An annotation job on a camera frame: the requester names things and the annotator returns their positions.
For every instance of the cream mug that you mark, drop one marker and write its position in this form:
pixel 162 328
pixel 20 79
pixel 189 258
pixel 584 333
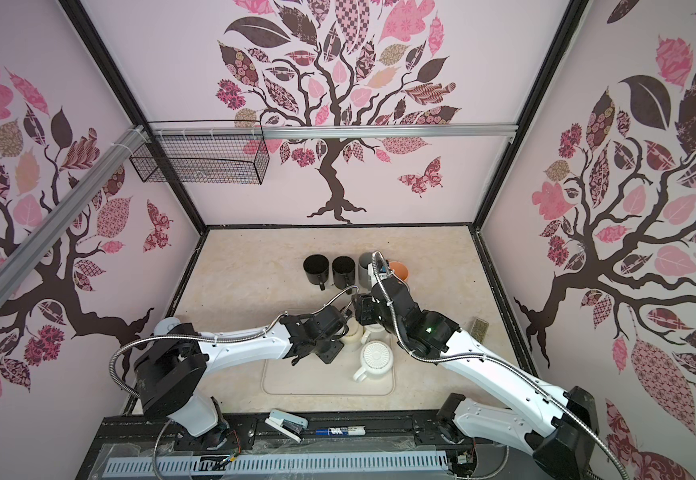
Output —
pixel 352 340

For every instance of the black wire basket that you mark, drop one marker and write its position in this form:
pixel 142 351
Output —
pixel 203 152

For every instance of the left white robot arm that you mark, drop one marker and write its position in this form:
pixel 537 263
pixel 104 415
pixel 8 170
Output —
pixel 170 370

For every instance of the aluminium rail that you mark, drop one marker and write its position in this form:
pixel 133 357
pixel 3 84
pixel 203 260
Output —
pixel 30 252
pixel 338 132

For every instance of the white slotted cable duct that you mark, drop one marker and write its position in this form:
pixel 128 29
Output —
pixel 274 464

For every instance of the white stapler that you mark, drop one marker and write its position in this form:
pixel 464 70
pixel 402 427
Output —
pixel 290 425

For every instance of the left aluminium rail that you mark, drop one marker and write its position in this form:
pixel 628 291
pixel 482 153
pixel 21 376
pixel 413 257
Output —
pixel 30 252

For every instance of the green spice jar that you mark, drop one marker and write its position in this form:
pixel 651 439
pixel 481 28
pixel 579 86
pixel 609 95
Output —
pixel 478 329

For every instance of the blue white marker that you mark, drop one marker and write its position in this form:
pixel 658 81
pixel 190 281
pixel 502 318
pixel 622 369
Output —
pixel 341 431

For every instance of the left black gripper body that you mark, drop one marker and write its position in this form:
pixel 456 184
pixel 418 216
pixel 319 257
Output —
pixel 328 350

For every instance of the orange can white lid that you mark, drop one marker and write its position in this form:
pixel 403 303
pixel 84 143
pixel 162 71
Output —
pixel 166 326

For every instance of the back aluminium rail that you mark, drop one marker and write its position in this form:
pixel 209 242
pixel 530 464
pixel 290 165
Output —
pixel 338 132

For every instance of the clear plastic tray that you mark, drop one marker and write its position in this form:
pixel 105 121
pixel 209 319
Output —
pixel 312 377

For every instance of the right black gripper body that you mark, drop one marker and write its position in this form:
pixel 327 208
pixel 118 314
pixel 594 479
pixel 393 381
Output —
pixel 381 320

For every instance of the white ribbed mug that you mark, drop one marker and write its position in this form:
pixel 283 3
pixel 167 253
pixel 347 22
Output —
pixel 376 361

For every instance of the black and white mug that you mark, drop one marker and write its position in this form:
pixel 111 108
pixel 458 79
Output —
pixel 316 268

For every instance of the peach orange mug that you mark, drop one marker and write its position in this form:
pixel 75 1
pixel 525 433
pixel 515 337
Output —
pixel 399 270

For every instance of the grey mug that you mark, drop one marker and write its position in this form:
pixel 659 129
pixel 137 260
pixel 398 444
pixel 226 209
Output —
pixel 364 261

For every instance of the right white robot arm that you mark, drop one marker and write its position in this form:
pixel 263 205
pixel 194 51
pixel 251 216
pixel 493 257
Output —
pixel 558 428

